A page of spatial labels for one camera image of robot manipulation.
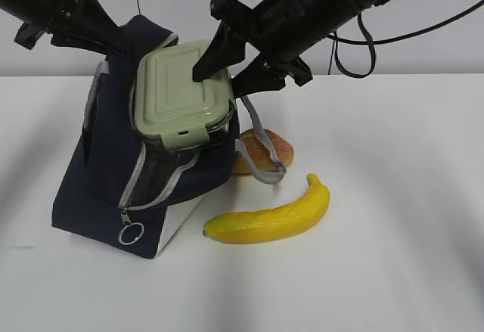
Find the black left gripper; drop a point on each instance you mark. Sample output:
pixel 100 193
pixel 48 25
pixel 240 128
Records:
pixel 83 24

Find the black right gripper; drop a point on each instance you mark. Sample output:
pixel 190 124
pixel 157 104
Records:
pixel 274 28

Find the green lid glass container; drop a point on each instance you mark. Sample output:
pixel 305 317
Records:
pixel 170 108

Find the brown bread roll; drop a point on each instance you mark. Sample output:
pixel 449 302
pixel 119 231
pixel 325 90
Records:
pixel 260 154

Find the yellow banana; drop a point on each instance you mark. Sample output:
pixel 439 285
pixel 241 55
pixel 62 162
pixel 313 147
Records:
pixel 266 225

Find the navy insulated lunch bag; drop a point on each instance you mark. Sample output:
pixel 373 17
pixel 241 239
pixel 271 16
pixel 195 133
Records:
pixel 130 193

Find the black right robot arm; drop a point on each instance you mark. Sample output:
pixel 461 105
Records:
pixel 323 17

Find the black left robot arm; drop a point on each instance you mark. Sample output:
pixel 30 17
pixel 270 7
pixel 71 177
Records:
pixel 35 10

